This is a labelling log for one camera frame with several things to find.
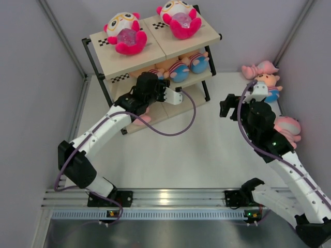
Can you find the aluminium frame post right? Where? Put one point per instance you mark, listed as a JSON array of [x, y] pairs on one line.
[[308, 6]]

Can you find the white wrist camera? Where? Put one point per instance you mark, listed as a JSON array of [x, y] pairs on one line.
[[258, 93], [172, 97]]

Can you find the pink striped plush bottom shelf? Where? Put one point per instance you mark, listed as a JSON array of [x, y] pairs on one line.
[[143, 118]]

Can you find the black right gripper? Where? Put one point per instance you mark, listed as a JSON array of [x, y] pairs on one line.
[[232, 101]]

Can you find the aluminium frame post left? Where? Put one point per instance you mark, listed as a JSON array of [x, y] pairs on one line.
[[46, 9]]

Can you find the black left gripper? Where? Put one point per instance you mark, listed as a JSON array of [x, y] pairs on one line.
[[161, 84]]

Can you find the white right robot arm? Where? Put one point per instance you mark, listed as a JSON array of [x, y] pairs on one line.
[[309, 214]]

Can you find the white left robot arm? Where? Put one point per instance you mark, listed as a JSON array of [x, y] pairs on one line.
[[74, 156]]

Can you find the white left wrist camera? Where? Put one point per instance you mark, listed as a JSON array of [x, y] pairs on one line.
[[172, 97]]

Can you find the peach doll on middle shelf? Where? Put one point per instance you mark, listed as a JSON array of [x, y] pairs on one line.
[[195, 60]]

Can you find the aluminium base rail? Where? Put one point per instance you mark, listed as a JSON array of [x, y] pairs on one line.
[[140, 198]]

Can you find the pink striped plush right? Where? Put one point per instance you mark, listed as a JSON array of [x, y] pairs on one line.
[[289, 128]]

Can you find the white pink panda plush glasses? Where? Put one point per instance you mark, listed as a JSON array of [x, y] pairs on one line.
[[124, 32]]

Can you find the aluminium frame post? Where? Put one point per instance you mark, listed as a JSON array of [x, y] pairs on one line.
[[308, 6], [46, 9]]

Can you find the peach doll blue pants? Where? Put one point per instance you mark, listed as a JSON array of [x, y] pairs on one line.
[[158, 72], [174, 69], [270, 81]]

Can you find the pink plush far corner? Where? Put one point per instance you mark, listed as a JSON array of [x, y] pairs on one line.
[[265, 67]]

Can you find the white panda toy on shelf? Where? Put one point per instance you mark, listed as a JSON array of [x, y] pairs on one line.
[[181, 17]]

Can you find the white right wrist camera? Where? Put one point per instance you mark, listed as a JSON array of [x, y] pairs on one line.
[[258, 93]]

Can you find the white slotted cable duct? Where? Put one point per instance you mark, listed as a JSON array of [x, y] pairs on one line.
[[228, 214]]

